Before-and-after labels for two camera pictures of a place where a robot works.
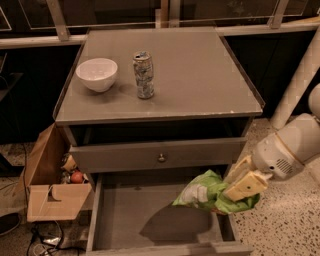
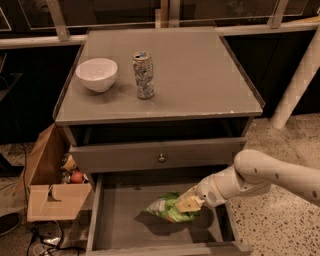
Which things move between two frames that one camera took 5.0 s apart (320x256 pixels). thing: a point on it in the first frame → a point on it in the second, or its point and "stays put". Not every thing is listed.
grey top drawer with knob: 166,155 stays put
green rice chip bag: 207,190 → 165,207
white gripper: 275,157 → 207,192
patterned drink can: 144,74 stays put
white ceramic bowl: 97,74 stays put
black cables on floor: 46,237 stays put
